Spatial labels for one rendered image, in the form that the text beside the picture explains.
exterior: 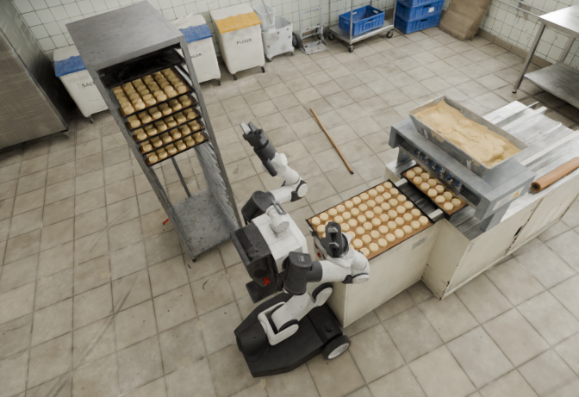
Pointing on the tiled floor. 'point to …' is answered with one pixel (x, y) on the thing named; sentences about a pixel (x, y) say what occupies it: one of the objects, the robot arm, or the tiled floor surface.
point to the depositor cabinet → (470, 232)
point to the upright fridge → (27, 83)
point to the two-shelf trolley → (352, 7)
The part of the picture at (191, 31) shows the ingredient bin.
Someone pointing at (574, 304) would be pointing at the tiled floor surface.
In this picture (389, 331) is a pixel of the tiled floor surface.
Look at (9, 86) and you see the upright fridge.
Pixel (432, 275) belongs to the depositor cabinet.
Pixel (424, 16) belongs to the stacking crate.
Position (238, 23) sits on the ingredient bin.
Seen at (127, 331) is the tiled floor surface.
